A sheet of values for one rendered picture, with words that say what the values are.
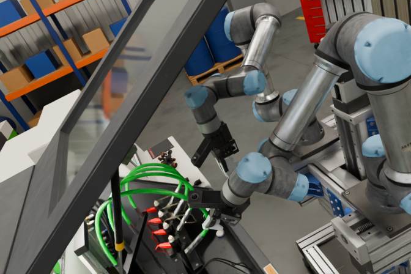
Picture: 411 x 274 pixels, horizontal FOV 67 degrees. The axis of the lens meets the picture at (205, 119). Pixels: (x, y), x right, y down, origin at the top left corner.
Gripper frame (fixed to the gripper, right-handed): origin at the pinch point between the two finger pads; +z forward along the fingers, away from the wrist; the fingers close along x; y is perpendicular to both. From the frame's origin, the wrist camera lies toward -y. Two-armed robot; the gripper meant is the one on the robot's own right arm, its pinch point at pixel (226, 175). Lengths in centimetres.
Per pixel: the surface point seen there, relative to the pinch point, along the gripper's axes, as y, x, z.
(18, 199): -63, 11, -27
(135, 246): -42.0, 9.8, 12.9
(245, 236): -3.8, -2.5, 27.9
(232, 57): 193, 439, 106
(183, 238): -25.6, 12.1, 24.9
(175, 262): -32.0, 3.5, 24.9
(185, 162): -6, 64, 25
